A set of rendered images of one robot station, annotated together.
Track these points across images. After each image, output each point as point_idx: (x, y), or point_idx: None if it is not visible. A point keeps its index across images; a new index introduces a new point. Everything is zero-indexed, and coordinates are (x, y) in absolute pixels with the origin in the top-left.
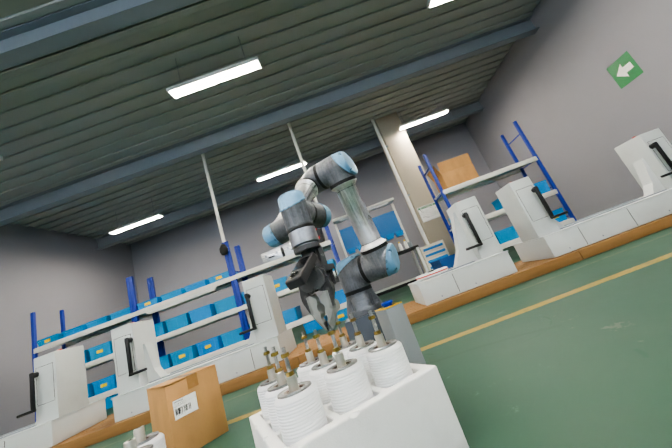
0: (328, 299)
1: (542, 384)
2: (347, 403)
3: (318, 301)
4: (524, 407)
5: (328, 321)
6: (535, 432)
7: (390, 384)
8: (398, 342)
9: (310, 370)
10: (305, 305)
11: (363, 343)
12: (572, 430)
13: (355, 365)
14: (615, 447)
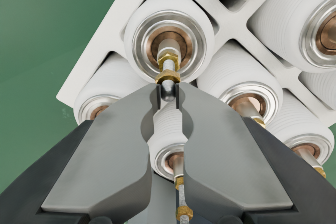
0: (91, 146)
1: (49, 142)
2: None
3: (183, 170)
4: (58, 113)
5: (153, 85)
6: (40, 75)
7: (113, 64)
8: (77, 121)
9: (279, 94)
10: (288, 155)
11: (174, 163)
12: (10, 71)
13: (128, 36)
14: None
